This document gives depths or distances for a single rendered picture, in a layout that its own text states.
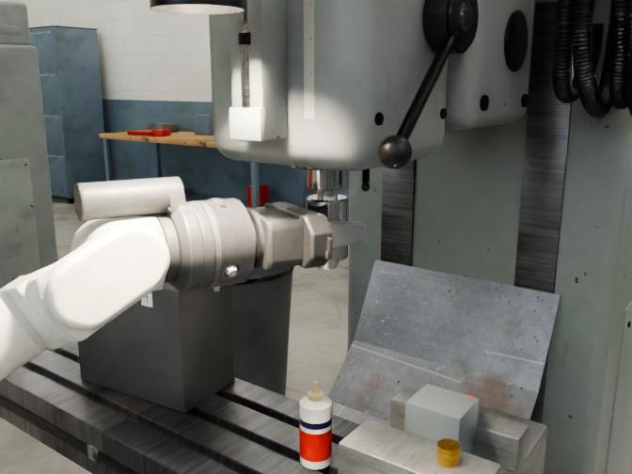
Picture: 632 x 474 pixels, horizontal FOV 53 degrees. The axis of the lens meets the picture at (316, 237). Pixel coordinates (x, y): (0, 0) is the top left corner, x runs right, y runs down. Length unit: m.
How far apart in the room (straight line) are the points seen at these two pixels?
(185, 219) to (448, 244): 0.56
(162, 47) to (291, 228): 6.85
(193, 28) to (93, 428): 6.30
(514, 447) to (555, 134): 0.46
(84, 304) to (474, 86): 0.46
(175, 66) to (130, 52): 0.78
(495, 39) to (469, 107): 0.09
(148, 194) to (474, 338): 0.60
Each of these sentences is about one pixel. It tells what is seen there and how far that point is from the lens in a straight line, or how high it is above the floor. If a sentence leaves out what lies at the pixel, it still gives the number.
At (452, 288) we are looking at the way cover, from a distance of 1.06.
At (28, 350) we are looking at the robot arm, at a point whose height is 1.17.
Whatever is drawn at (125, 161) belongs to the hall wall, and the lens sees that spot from 8.10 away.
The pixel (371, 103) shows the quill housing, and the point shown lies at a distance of 0.58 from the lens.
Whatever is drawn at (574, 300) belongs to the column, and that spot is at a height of 1.08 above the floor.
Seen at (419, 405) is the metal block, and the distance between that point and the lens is 0.68.
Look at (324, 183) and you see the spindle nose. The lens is 0.68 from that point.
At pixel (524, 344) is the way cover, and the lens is 1.01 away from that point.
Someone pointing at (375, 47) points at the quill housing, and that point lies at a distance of 0.58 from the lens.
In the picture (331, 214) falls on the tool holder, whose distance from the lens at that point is 0.68.
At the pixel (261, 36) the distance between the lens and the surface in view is 0.58.
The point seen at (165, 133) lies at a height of 0.91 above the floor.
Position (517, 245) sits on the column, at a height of 1.15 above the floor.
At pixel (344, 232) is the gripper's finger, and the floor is 1.23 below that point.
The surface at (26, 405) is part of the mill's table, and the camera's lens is 1.12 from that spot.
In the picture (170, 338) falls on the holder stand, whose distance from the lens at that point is 0.93.
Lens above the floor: 1.39
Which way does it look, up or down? 14 degrees down
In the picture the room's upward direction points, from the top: straight up
